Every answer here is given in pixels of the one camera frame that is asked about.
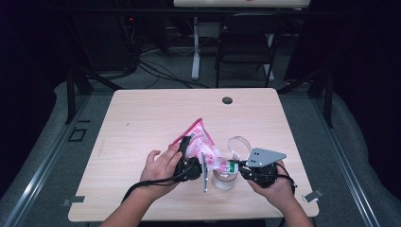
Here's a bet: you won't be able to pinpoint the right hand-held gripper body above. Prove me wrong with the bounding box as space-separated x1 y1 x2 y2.
238 147 288 189

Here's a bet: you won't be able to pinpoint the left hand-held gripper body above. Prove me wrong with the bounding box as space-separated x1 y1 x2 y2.
172 152 209 194

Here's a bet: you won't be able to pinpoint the light desk with white legs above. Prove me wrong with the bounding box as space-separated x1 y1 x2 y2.
172 0 312 82

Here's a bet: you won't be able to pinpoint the person's right hand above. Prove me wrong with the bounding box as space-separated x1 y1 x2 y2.
247 160 298 213

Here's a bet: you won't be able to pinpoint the dark equipment box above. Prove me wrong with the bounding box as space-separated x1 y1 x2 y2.
75 12 140 73

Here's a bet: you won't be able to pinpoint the left hand-held gripper black cable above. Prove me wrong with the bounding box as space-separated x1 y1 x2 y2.
120 164 202 204

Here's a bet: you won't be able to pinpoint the metal floor rail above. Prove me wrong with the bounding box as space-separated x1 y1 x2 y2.
0 94 93 227
311 94 383 227

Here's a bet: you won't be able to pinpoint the clear jar with beige lid ring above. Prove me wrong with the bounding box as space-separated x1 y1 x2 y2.
211 135 253 192

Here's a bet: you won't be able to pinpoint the pink printed clear plastic bag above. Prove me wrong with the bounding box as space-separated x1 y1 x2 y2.
167 117 240 175

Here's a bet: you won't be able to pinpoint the hand-held gripper black cable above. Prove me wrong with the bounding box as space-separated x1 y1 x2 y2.
275 162 298 196
120 164 202 204

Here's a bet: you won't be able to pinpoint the black folding chair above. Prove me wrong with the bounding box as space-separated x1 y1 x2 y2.
215 12 287 89

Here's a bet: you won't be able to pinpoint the right hand-held gripper black cable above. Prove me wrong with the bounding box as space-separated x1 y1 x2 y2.
275 162 298 196

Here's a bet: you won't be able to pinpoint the black metal stand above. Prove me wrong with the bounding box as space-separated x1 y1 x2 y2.
276 67 336 129
63 67 123 126

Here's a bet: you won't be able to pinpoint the grey tape strip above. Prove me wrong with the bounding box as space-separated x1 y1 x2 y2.
61 195 86 208
302 188 324 203

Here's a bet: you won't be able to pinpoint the black floor cables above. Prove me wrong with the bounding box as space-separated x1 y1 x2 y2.
136 59 210 90

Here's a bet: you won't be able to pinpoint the person's left hand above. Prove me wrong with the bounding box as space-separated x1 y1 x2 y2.
139 143 184 203

